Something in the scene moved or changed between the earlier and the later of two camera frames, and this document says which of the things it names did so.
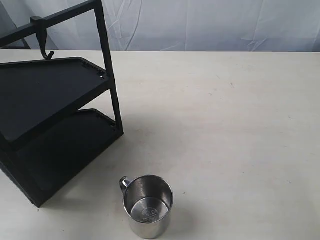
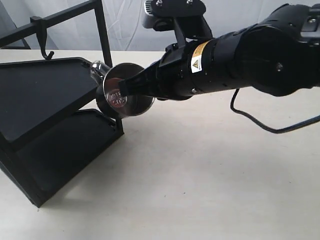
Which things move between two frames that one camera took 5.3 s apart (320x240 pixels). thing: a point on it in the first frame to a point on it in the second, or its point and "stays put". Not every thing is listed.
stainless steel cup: (147, 201) to (125, 106)
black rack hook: (41, 33) stays put
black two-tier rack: (56, 117) stays put
